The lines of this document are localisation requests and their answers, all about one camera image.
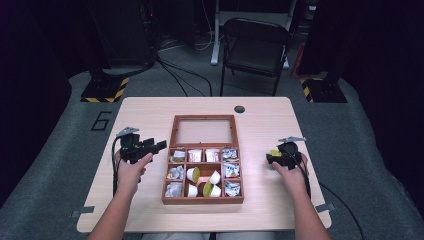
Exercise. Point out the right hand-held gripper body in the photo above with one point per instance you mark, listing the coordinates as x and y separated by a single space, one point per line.
291 155

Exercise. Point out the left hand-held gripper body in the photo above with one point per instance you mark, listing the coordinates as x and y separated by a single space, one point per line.
130 146

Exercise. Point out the white cup with yellow lid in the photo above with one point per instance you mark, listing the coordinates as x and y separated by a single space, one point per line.
215 177
212 190
275 153
192 190
193 174

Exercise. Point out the brown wooden compartment box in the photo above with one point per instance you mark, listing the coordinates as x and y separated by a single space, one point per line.
203 200

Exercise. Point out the person's right hand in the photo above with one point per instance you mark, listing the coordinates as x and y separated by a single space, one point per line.
295 180

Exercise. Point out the person's left hand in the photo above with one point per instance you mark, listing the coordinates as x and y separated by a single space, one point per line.
130 176

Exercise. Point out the silver yellow sachet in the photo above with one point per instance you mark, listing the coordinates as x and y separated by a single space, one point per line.
175 172
178 156
173 189

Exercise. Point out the white red sachet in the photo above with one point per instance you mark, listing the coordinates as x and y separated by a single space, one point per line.
212 155
194 155

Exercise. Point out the silver printed sachet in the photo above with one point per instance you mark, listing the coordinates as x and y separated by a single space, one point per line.
230 154
231 170
232 188

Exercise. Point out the black table grommet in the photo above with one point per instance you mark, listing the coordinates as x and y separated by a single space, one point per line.
239 109

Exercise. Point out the hazard striped stand base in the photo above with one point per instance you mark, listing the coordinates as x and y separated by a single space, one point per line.
325 91
103 89

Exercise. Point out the person's light trousers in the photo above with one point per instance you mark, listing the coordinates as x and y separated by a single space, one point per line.
176 236

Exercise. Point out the black folding chair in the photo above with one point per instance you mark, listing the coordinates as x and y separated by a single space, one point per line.
255 50

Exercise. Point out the black equipment cabinet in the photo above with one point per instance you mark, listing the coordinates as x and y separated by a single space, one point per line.
126 33

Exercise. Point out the grey table bracket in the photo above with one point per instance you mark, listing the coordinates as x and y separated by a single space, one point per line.
83 211
325 208

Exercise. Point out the white metal desk frame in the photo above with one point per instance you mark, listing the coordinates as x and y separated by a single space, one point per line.
216 40

